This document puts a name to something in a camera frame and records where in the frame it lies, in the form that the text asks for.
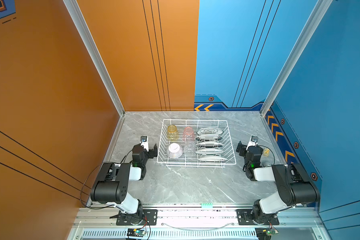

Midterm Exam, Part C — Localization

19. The left circuit board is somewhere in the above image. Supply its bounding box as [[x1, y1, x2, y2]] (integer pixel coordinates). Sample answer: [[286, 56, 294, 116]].
[[127, 229, 148, 240]]

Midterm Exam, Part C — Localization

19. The aluminium front rail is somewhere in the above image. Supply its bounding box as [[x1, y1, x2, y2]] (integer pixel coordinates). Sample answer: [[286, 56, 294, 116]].
[[73, 206, 324, 229]]

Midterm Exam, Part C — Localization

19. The small yellow wooden block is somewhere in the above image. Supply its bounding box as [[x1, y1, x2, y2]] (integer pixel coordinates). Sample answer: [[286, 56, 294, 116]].
[[263, 148, 270, 157]]

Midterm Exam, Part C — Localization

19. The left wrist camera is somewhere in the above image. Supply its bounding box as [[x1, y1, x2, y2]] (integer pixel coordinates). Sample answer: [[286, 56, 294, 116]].
[[141, 136, 149, 152]]

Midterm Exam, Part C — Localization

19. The green rimmed plate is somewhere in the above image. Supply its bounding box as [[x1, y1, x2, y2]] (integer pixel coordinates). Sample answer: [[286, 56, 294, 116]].
[[196, 141, 224, 148], [197, 127, 224, 136], [195, 134, 223, 142]]

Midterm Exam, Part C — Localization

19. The circuit board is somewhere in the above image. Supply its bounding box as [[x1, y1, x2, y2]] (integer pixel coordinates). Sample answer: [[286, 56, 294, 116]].
[[256, 229, 272, 240], [127, 229, 148, 240]]

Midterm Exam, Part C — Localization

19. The white plate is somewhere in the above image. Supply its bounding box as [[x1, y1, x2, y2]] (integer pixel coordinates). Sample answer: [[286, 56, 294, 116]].
[[199, 156, 228, 163], [196, 148, 225, 155]]

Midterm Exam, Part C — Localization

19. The white wire dish rack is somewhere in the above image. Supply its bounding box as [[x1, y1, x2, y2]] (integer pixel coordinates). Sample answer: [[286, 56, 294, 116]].
[[158, 119, 236, 168]]

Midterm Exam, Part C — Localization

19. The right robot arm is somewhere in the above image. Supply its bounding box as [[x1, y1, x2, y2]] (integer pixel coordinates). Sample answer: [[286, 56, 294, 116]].
[[236, 142, 320, 225]]

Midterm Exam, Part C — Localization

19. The green terminal connector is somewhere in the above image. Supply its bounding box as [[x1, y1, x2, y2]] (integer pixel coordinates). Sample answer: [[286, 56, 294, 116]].
[[201, 203, 213, 209]]

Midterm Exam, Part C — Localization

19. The pink glass cup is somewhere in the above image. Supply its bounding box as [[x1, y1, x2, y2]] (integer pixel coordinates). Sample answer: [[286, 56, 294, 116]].
[[183, 127, 195, 142]]

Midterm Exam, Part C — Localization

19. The yellow glass cup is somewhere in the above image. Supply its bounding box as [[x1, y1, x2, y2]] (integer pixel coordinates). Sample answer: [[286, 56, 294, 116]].
[[167, 125, 179, 141]]

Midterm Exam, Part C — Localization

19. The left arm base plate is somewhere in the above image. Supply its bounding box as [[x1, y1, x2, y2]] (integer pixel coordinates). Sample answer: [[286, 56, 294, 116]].
[[116, 209, 158, 226]]

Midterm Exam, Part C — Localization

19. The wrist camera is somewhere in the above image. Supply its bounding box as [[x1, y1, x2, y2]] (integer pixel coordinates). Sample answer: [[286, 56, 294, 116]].
[[141, 136, 149, 152], [247, 136, 259, 150]]

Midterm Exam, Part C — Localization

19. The right circuit board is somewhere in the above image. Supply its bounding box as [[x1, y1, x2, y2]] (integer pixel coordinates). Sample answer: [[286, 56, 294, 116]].
[[256, 229, 272, 240]]

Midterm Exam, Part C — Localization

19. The white ribbed bowl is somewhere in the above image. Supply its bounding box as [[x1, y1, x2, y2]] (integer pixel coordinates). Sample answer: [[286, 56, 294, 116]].
[[167, 143, 183, 159]]

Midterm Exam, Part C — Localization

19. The clear glass cup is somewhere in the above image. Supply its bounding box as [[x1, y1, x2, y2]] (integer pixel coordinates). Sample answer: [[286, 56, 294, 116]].
[[184, 141, 196, 158]]

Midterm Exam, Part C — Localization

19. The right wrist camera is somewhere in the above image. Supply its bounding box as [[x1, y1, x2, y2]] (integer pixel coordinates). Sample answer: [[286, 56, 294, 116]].
[[247, 136, 259, 150]]

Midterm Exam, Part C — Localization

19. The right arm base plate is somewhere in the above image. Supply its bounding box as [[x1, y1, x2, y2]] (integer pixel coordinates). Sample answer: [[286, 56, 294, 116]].
[[236, 209, 280, 226]]

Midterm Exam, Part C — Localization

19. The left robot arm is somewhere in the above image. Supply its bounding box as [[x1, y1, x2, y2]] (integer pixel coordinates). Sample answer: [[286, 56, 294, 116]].
[[90, 143, 158, 225]]

